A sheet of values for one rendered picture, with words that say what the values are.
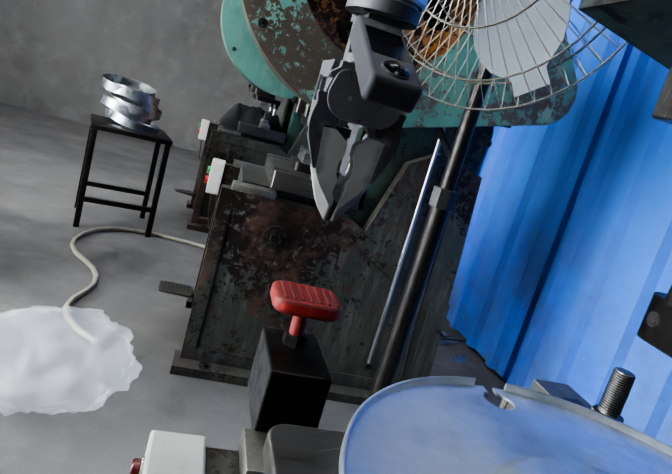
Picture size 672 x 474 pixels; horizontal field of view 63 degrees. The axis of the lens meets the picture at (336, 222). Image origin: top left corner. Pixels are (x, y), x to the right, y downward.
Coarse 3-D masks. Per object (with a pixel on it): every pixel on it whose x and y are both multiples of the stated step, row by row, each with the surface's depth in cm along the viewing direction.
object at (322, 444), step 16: (272, 432) 28; (288, 432) 29; (304, 432) 29; (320, 432) 29; (336, 432) 30; (272, 448) 27; (288, 448) 27; (304, 448) 28; (320, 448) 28; (336, 448) 28; (272, 464) 26; (288, 464) 26; (304, 464) 26; (320, 464) 27; (336, 464) 27
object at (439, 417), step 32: (416, 384) 37; (448, 384) 39; (384, 416) 32; (416, 416) 33; (448, 416) 35; (480, 416) 36; (512, 416) 37; (544, 416) 38; (576, 416) 40; (352, 448) 28; (384, 448) 29; (416, 448) 30; (448, 448) 31; (480, 448) 32; (512, 448) 33; (544, 448) 34; (576, 448) 35; (608, 448) 36; (640, 448) 38
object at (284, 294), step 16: (272, 288) 56; (288, 288) 56; (304, 288) 57; (320, 288) 59; (272, 304) 54; (288, 304) 53; (304, 304) 53; (320, 304) 54; (336, 304) 55; (304, 320) 56; (320, 320) 54; (336, 320) 54
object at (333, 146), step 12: (324, 132) 52; (336, 132) 52; (324, 144) 52; (336, 144) 52; (324, 156) 52; (336, 156) 52; (312, 168) 53; (324, 168) 52; (336, 168) 53; (312, 180) 54; (324, 180) 53; (336, 180) 53; (324, 192) 53; (324, 204) 54; (324, 216) 54
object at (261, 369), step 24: (264, 336) 57; (288, 336) 56; (312, 336) 60; (264, 360) 54; (288, 360) 53; (312, 360) 54; (264, 384) 51; (288, 384) 51; (312, 384) 51; (264, 408) 51; (288, 408) 51; (312, 408) 52
